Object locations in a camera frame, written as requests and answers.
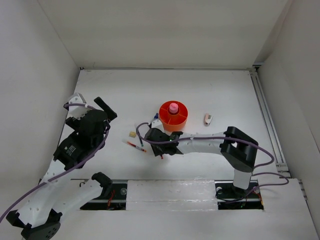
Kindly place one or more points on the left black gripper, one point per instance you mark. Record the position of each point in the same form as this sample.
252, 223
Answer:
112, 115

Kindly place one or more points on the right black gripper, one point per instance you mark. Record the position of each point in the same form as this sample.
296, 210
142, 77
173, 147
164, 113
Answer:
157, 151

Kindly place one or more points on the green gel pen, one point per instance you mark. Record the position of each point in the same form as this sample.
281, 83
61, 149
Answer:
139, 137

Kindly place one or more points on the clear blue-cap spray bottle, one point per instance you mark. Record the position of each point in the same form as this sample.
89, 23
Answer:
156, 117

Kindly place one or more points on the pink glue bottle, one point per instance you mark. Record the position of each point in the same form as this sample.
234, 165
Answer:
173, 108

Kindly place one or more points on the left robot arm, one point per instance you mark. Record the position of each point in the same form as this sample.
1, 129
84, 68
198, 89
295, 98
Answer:
40, 211

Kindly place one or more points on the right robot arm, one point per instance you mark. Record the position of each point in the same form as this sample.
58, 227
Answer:
235, 146

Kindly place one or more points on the small yellow eraser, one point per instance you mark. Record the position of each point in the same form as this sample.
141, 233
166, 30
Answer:
132, 134

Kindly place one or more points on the orange round compartment container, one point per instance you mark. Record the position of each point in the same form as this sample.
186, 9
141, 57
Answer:
173, 122

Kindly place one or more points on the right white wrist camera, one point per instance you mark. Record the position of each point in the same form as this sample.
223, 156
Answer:
157, 124

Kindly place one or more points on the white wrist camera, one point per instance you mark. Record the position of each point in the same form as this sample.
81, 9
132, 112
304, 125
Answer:
157, 124
76, 106

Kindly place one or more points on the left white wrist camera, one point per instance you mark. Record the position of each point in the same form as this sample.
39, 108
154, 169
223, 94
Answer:
76, 106

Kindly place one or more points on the aluminium frame rail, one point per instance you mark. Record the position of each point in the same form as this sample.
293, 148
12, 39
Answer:
280, 160

